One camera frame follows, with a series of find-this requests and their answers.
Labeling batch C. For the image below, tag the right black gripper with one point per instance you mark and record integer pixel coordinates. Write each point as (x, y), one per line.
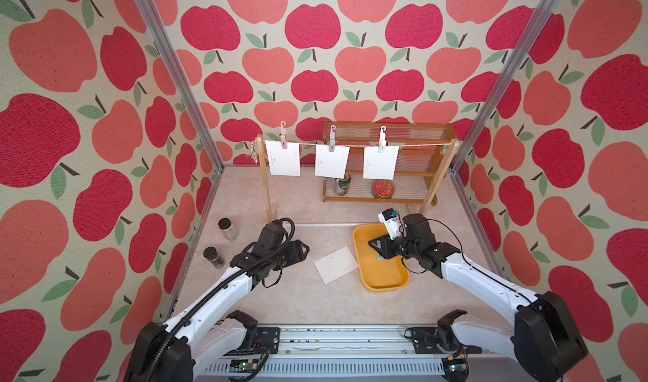
(384, 243)

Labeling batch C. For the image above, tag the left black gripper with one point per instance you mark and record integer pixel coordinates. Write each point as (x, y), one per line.
(297, 251)

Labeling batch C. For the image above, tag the white postcard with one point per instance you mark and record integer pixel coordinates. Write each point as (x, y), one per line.
(380, 163)
(338, 264)
(331, 162)
(283, 161)

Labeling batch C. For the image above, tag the white clothespin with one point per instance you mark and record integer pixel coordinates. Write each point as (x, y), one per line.
(382, 139)

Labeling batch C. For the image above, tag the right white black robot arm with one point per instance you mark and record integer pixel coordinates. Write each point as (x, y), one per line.
(542, 338)

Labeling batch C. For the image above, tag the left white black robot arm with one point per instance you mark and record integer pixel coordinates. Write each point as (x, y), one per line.
(181, 348)

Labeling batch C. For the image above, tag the yellow plastic tray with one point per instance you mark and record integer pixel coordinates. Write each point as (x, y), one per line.
(377, 274)

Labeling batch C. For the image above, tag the clear glass jar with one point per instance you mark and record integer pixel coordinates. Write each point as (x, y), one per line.
(228, 229)

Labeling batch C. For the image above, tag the red round tin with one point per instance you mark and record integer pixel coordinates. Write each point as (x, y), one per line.
(383, 189)

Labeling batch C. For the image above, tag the dark spice jar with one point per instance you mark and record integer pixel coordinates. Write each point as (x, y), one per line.
(212, 255)

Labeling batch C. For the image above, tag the wooden shelf with ribbed panels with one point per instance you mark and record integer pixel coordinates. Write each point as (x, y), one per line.
(426, 152)

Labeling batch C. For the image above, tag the green beverage can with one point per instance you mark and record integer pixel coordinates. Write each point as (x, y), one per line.
(341, 186)

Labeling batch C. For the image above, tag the pink clothespin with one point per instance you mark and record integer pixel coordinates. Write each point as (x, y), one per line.
(283, 135)

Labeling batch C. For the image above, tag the grey clothespin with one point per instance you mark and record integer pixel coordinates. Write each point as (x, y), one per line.
(332, 138)

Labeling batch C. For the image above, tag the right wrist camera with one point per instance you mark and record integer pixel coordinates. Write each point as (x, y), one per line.
(392, 222)

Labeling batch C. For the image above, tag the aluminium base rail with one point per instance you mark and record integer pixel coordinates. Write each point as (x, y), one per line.
(362, 353)

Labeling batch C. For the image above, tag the left aluminium corner post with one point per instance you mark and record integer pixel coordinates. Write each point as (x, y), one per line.
(154, 22)

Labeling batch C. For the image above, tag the aluminium corner post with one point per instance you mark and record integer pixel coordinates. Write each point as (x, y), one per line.
(538, 20)
(154, 22)

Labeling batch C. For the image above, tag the right aluminium corner post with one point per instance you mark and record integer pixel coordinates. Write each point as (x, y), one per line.
(538, 20)

